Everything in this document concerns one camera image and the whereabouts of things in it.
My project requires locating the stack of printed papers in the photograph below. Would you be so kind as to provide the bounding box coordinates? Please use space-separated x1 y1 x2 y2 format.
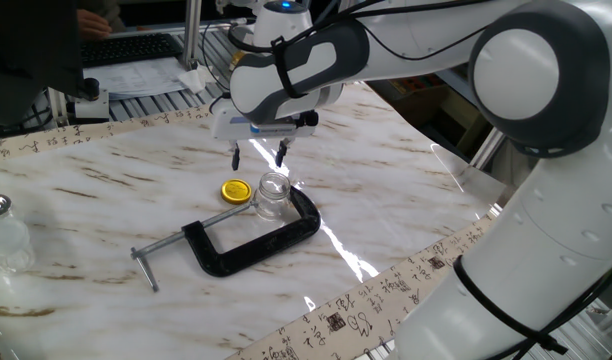
83 56 200 101

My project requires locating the beige calligraphy print cloth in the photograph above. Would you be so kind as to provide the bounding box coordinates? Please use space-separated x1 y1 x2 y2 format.
0 102 497 360

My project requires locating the clear shaker bottle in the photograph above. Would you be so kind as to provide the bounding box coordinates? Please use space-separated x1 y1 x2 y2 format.
0 209 37 275

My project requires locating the black camera on white mount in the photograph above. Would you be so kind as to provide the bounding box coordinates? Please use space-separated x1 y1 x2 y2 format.
65 77 111 121

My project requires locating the glossy marble pattern sheet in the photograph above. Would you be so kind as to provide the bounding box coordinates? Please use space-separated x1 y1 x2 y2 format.
0 82 507 360

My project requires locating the black C-clamp with steel screw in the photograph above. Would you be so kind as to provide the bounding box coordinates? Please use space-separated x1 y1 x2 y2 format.
130 185 322 293

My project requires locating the small clear glass jar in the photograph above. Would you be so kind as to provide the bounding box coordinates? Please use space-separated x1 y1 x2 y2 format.
253 171 293 222

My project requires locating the aluminium frame post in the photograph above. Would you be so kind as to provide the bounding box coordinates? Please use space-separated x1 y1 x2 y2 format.
181 0 203 70
468 127 507 171

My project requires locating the black computer keyboard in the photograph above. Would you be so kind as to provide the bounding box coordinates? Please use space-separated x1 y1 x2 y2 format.
79 32 185 69

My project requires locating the person's bare hand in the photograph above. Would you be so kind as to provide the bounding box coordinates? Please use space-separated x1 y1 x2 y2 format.
76 8 113 41

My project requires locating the gold metal jar lid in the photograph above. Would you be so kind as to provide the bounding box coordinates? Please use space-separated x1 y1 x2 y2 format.
220 178 253 206

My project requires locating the aluminium frame rail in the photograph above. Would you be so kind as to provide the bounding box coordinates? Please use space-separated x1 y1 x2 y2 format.
79 17 257 42

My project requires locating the crumpled white tissue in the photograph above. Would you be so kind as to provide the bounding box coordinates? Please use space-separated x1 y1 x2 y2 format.
177 62 221 95

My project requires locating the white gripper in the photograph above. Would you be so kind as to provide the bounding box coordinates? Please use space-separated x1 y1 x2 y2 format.
210 98 292 172

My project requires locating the black computer monitor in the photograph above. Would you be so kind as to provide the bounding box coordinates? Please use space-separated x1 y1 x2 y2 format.
0 0 86 127

